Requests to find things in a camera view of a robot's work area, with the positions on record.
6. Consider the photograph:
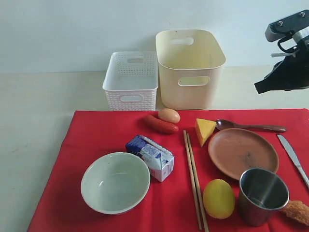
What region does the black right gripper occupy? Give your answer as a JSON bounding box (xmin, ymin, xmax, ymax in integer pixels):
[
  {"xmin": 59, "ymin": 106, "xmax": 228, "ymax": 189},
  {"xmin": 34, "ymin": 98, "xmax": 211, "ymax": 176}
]
[{"xmin": 254, "ymin": 41, "xmax": 309, "ymax": 94}]

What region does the yellow cheese wedge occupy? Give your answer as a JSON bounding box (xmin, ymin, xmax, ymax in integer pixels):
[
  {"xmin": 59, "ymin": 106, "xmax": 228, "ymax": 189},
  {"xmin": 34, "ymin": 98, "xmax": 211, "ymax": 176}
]
[{"xmin": 195, "ymin": 118, "xmax": 216, "ymax": 147}]

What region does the brown egg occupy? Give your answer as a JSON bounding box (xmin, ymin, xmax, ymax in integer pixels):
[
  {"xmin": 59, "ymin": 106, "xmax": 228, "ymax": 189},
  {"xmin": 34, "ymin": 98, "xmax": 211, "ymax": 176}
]
[{"xmin": 158, "ymin": 108, "xmax": 181, "ymax": 124}]

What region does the yellow lemon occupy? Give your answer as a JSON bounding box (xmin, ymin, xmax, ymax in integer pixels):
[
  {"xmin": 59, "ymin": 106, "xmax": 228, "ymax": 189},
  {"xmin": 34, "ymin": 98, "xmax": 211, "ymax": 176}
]
[{"xmin": 202, "ymin": 179, "xmax": 236, "ymax": 219}]

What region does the red sausage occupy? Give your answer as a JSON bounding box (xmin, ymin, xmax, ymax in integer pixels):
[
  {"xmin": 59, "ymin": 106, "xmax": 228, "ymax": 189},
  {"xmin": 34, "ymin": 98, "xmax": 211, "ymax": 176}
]
[{"xmin": 143, "ymin": 115, "xmax": 179, "ymax": 134}]

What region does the blue white milk carton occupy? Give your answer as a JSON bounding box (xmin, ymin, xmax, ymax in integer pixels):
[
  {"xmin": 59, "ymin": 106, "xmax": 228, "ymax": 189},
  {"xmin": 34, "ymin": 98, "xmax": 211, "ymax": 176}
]
[{"xmin": 126, "ymin": 135, "xmax": 174, "ymax": 182}]

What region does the silver table knife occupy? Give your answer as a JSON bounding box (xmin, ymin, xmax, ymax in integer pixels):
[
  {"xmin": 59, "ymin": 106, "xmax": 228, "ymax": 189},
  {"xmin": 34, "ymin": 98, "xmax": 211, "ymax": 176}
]
[{"xmin": 277, "ymin": 134, "xmax": 309, "ymax": 187}]

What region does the dark wooden spoon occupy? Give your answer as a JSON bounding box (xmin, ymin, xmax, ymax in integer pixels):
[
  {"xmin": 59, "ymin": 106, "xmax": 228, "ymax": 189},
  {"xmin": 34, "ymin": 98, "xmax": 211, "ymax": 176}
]
[{"xmin": 215, "ymin": 119, "xmax": 287, "ymax": 132}]

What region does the brown round plate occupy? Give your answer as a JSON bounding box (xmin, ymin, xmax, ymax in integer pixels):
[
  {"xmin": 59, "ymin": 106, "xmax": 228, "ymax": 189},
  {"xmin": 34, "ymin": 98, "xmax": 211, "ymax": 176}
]
[{"xmin": 208, "ymin": 129, "xmax": 279, "ymax": 180}]

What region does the cream plastic bin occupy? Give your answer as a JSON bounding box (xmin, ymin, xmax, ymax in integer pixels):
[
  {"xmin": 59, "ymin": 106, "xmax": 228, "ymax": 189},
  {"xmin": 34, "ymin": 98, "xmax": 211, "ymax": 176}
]
[{"xmin": 155, "ymin": 29, "xmax": 226, "ymax": 110}]

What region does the left wooden chopstick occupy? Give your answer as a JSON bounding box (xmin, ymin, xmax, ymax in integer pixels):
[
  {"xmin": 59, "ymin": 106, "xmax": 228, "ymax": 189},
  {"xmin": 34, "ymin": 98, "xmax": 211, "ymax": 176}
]
[{"xmin": 183, "ymin": 130, "xmax": 202, "ymax": 230}]

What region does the wooden chopstick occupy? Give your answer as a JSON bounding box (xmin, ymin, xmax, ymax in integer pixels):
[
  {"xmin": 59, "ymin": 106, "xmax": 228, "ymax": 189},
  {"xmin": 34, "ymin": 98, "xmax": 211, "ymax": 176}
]
[
  {"xmin": 183, "ymin": 130, "xmax": 202, "ymax": 230},
  {"xmin": 186, "ymin": 133, "xmax": 209, "ymax": 232}
]

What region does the stainless steel cup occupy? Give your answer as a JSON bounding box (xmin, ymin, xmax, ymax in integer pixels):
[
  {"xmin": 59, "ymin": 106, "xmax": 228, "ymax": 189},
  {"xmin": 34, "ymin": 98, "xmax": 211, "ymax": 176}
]
[{"xmin": 238, "ymin": 168, "xmax": 290, "ymax": 227}]

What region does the fried chicken piece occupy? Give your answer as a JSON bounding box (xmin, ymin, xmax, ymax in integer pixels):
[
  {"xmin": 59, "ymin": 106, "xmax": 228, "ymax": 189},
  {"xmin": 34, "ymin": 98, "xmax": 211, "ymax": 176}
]
[{"xmin": 280, "ymin": 200, "xmax": 309, "ymax": 226}]

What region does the white perforated basket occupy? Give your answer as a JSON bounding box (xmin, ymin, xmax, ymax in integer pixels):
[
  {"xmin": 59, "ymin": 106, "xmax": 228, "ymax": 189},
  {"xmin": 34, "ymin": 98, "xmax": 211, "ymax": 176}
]
[{"xmin": 102, "ymin": 51, "xmax": 158, "ymax": 111}]

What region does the right wooden chopstick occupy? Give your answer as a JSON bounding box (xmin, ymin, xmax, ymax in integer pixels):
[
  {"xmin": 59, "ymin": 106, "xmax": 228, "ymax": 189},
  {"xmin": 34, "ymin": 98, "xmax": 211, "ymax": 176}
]
[{"xmin": 186, "ymin": 133, "xmax": 209, "ymax": 232}]

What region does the red tablecloth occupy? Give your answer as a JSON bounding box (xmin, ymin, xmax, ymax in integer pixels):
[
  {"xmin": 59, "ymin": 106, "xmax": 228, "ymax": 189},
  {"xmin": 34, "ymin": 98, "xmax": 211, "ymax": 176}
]
[{"xmin": 28, "ymin": 109, "xmax": 309, "ymax": 232}]

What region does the pale green bowl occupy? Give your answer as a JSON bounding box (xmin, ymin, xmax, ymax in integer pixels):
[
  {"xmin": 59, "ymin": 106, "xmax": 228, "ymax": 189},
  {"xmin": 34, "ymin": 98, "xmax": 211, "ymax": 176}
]
[{"xmin": 81, "ymin": 152, "xmax": 151, "ymax": 215}]

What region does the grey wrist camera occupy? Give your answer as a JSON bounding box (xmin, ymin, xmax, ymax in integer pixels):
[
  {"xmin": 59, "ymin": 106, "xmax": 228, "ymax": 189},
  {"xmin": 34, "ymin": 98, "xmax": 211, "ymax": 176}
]
[{"xmin": 265, "ymin": 9, "xmax": 309, "ymax": 43}]

